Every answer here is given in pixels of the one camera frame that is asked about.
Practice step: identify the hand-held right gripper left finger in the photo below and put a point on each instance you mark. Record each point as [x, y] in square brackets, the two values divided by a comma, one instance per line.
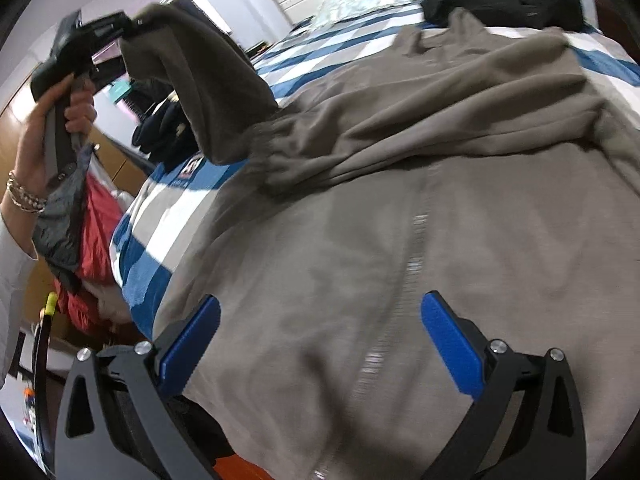
[192, 345]

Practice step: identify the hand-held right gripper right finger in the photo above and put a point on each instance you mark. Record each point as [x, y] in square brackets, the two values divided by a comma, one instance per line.
[450, 345]

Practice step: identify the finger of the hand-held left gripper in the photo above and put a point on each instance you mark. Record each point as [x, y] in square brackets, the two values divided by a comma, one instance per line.
[110, 25]
[109, 71]

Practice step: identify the taupe fleece blanket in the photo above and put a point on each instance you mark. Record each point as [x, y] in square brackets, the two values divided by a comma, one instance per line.
[350, 260]

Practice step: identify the person's left forearm white sleeve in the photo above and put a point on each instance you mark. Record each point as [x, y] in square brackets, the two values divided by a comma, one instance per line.
[10, 285]

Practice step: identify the dark clothes pile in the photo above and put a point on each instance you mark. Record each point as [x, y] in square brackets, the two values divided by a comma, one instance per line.
[160, 130]

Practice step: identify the person's left hand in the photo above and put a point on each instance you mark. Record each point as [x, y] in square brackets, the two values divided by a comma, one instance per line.
[35, 145]

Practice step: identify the teal box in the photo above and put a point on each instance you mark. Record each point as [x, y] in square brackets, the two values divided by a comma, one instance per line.
[121, 93]

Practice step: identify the pale cloth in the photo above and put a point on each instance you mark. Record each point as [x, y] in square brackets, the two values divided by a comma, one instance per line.
[110, 305]

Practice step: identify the blue white checked blanket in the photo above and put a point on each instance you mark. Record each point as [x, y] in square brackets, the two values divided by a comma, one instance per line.
[145, 260]

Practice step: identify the black bar yellow tip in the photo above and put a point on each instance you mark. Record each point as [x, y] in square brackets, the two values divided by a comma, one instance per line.
[45, 340]

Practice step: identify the red padded jacket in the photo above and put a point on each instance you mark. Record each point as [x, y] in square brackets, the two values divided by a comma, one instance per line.
[97, 230]

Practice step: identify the dark grey shiny cloth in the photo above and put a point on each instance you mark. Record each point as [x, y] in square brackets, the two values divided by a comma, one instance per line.
[60, 220]

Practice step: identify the black garment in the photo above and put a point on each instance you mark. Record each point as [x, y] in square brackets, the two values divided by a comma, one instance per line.
[500, 5]

